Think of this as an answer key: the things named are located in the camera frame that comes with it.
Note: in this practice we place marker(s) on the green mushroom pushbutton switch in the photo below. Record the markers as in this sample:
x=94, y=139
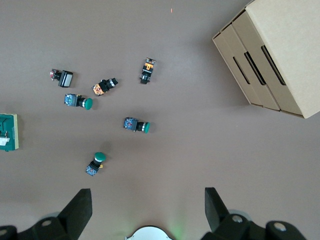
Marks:
x=132, y=124
x=99, y=157
x=87, y=103

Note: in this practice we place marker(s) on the black switch with pink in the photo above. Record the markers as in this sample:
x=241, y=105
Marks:
x=65, y=78

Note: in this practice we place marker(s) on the orange black selector switch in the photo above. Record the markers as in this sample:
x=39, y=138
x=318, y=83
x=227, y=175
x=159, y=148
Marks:
x=102, y=87
x=147, y=70

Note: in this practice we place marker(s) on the green load switch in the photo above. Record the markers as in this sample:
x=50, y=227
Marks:
x=7, y=130

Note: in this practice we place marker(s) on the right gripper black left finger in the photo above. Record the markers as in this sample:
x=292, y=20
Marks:
x=72, y=212

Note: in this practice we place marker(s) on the brown cardboard box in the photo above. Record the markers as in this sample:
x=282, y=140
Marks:
x=287, y=45

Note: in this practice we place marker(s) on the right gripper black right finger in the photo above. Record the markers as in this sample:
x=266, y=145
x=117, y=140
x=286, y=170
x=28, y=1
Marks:
x=217, y=212

